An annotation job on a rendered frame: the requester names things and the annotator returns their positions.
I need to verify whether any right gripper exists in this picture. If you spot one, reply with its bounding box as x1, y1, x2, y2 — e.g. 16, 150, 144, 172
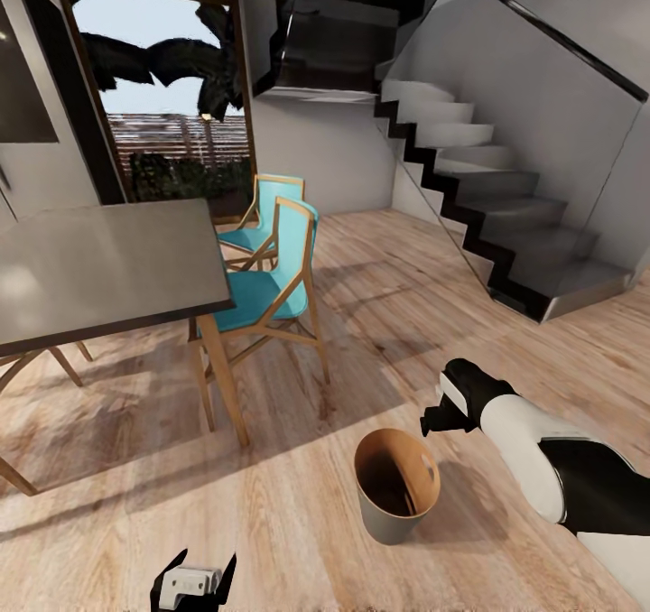
420, 400, 477, 438

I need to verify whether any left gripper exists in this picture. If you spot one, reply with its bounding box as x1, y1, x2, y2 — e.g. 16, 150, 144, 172
150, 548, 237, 612

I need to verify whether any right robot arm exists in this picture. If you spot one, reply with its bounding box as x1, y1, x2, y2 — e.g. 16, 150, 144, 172
420, 359, 650, 612

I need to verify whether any trash can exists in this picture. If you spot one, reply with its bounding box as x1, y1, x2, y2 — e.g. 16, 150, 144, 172
353, 427, 441, 546

